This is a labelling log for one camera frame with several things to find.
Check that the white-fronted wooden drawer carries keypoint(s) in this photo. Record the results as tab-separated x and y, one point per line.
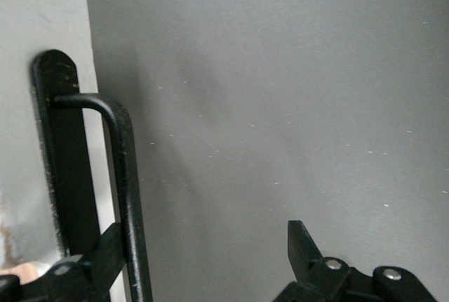
35	7

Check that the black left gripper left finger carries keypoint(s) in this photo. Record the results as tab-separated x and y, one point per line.
105	256

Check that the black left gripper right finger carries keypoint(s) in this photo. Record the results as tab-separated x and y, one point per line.
298	253

